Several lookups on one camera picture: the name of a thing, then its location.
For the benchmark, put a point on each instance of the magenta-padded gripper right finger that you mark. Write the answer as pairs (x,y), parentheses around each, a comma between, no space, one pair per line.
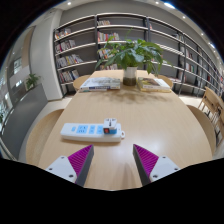
(161,166)

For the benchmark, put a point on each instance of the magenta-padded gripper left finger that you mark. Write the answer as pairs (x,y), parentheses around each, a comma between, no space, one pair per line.
(63,166)

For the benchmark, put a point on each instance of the white power strip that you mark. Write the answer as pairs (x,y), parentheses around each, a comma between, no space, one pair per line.
(80,131)

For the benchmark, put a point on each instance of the light wooden round-back chair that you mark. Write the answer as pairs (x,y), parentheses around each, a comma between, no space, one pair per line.
(165,80)
(79,81)
(41,133)
(204,128)

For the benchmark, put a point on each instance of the group of wooden slatted chairs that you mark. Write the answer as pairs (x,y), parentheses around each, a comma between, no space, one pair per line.
(211,103)

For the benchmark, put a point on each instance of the yellow-edged book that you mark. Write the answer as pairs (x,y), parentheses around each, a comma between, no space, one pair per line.
(152,84)

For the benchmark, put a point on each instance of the white-covered book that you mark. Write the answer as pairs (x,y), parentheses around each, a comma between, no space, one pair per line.
(100,84)

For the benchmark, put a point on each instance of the small leafy background plant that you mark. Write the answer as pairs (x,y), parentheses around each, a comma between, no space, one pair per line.
(32,81)

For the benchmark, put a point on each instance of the green potted plant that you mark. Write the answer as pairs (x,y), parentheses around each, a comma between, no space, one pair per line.
(131,55)

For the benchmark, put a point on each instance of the grey bookshelf unit with books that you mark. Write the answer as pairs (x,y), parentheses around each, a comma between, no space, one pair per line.
(80,43)

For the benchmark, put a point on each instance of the group of ceiling lights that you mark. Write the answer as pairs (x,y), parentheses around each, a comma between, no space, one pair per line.
(169,5)

